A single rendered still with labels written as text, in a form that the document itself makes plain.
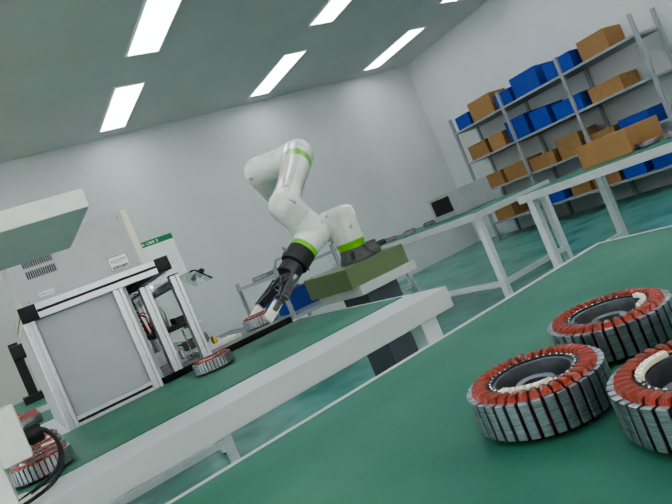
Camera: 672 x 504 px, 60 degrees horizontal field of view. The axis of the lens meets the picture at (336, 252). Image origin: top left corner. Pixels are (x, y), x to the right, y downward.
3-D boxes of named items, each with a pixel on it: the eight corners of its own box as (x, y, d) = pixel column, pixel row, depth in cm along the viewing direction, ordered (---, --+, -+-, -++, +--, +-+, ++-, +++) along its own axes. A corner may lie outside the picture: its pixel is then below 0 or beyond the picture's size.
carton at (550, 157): (550, 164, 823) (545, 152, 823) (574, 154, 787) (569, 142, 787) (533, 172, 803) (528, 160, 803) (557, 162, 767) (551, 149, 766)
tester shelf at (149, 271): (133, 295, 240) (128, 285, 239) (172, 268, 181) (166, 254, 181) (19, 340, 217) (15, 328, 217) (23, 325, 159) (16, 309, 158)
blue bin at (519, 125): (530, 135, 833) (522, 116, 832) (550, 125, 801) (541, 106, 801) (511, 142, 812) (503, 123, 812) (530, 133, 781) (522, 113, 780)
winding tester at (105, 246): (127, 284, 229) (106, 236, 228) (149, 265, 191) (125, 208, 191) (22, 324, 209) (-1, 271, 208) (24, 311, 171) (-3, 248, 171)
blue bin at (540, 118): (553, 124, 797) (545, 107, 797) (570, 116, 773) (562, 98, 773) (535, 131, 774) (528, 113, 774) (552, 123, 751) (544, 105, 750)
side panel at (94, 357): (162, 385, 176) (120, 288, 176) (164, 385, 173) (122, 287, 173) (68, 431, 162) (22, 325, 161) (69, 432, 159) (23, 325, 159)
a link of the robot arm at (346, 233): (336, 253, 258) (320, 213, 258) (368, 240, 255) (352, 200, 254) (330, 257, 246) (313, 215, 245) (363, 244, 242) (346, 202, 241)
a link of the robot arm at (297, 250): (321, 259, 182) (306, 265, 190) (294, 236, 179) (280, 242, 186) (313, 274, 179) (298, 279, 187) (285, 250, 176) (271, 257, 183)
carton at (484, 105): (491, 117, 876) (483, 99, 875) (512, 106, 841) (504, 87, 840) (474, 123, 854) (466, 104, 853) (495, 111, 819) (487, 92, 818)
